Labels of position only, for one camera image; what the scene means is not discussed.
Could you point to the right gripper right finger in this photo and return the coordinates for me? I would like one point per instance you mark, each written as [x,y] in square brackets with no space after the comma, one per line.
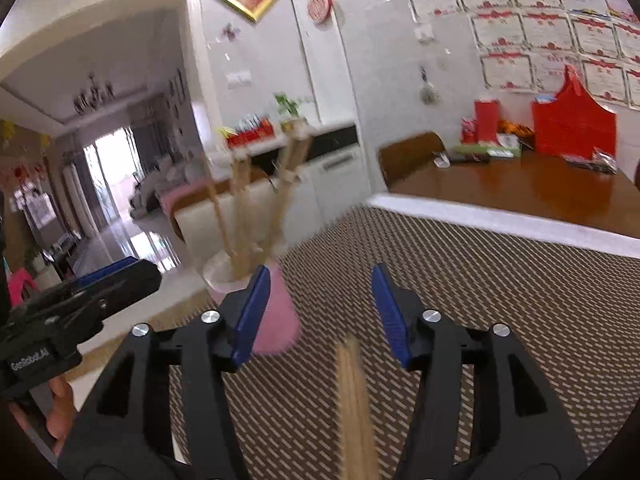
[484,409]

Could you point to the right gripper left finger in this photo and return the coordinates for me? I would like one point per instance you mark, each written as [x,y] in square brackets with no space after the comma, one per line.
[123,429]

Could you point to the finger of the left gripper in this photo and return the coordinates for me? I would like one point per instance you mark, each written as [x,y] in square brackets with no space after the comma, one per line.
[106,271]
[118,291]

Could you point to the pink cylindrical utensil cup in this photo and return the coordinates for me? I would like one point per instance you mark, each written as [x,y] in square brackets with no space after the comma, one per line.
[277,325]

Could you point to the crossing wooden chopstick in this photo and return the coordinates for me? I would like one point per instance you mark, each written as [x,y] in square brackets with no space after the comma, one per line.
[295,179]

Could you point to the person left hand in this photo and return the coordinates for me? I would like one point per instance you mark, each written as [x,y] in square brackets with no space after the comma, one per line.
[59,419]

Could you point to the brown polka dot tablecloth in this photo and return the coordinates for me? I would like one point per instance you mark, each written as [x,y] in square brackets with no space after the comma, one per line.
[575,309]

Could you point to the pink covered sofa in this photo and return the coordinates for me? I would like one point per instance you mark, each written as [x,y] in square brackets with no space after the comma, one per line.
[168,182]

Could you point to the black chandelier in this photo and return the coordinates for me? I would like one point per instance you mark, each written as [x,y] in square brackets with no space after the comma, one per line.
[92,98]

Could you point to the red gift box on cabinet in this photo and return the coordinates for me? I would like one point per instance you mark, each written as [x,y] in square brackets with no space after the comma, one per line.
[257,130]

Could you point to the green tray on table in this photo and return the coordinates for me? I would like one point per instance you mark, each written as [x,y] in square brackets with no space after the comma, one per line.
[490,150]

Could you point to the white black sideboard cabinet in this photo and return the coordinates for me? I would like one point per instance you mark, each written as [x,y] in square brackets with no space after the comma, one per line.
[331,180]

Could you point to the brown wooden chair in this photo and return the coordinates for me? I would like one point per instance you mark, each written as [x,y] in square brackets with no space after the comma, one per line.
[400,159]

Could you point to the small potted green plant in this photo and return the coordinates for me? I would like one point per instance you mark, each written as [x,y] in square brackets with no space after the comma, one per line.
[289,110]

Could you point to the plastic snack bag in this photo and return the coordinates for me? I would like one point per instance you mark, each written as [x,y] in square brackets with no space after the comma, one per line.
[603,162]

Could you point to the red soda can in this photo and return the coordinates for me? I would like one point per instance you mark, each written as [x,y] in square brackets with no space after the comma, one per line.
[468,131]

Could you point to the red box on table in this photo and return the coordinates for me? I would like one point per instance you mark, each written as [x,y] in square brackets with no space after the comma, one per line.
[487,117]

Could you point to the red paper gift bag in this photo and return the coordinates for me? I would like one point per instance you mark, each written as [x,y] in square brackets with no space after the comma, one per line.
[573,123]

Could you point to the red round hanging ornament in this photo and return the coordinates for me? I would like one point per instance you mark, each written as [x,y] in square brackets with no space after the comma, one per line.
[319,11]

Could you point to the white wall switch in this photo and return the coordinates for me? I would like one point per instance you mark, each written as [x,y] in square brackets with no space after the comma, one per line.
[239,79]

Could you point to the hanging silver wall ornament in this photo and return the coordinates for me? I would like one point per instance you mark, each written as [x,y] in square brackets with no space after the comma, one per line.
[428,94]

